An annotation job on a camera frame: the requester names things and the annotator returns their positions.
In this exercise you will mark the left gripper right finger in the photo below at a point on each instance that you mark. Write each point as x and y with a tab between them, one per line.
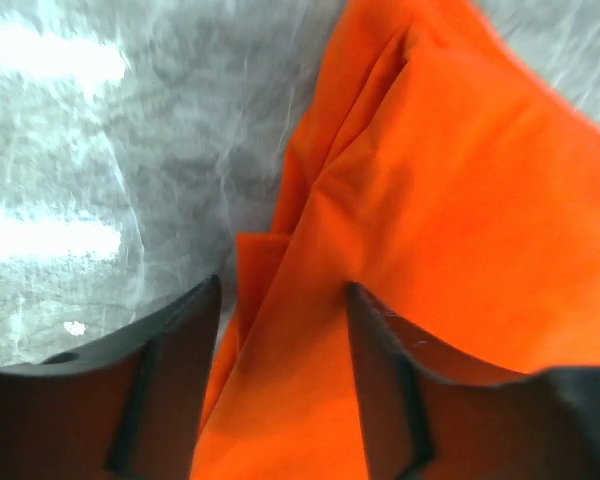
430	411

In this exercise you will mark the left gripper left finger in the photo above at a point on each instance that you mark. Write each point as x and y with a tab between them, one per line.
125	406

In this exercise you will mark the orange t shirt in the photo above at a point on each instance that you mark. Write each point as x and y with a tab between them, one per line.
438	172

